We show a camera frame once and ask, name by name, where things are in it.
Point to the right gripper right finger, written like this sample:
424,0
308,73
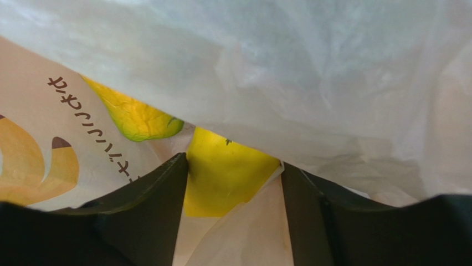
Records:
309,202

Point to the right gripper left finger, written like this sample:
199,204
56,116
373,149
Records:
141,220

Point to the yellow green fake mango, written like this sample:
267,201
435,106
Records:
136,120

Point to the banana print plastic bag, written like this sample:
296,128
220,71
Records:
374,96

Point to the yellow fake fruit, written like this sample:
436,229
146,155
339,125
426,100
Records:
222,174

